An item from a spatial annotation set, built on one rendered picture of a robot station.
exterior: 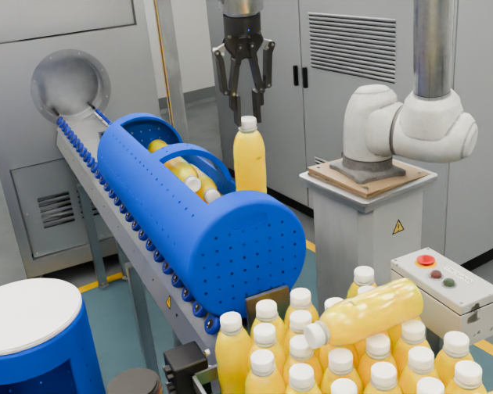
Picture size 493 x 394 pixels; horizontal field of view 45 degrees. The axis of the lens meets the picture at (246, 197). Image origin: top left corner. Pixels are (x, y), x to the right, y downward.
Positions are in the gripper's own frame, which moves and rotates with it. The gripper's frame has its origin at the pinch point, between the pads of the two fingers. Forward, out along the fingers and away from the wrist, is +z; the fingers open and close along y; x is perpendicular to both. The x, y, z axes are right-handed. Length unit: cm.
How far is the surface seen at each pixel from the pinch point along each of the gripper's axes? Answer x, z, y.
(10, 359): 17, 36, 58
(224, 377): 38, 36, 20
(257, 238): 14.6, 23.8, 4.3
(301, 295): 33.8, 25.2, 2.6
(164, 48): -129, 21, -9
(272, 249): 14.6, 27.6, 0.8
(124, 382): 61, 7, 38
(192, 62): -532, 155, -117
